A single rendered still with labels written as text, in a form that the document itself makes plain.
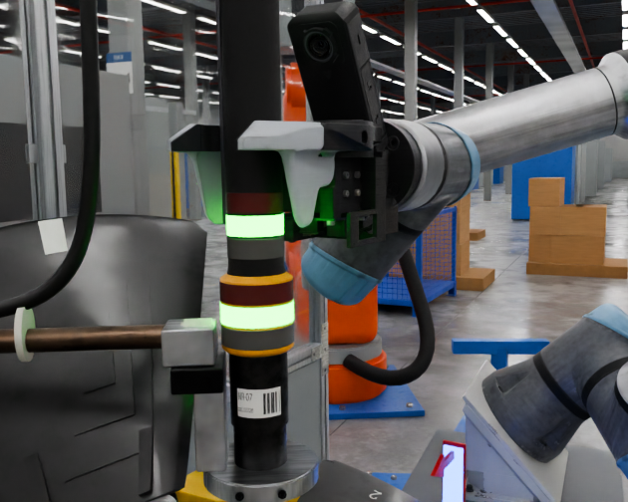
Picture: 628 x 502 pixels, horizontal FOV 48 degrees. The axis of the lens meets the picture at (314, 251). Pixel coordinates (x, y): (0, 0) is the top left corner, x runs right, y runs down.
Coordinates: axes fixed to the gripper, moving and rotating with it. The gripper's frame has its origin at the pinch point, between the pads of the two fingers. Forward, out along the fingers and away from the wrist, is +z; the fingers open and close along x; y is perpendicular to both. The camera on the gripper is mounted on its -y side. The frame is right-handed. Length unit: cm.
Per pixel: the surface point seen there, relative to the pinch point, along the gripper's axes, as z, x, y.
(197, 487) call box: -36, 33, 43
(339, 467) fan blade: -27.0, 7.6, 31.3
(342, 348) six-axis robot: -334, 175, 113
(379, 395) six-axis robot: -354, 160, 146
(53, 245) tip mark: -3.8, 18.7, 7.6
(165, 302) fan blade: -6.7, 10.5, 11.6
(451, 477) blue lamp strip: -37, 0, 35
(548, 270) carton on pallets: -891, 178, 142
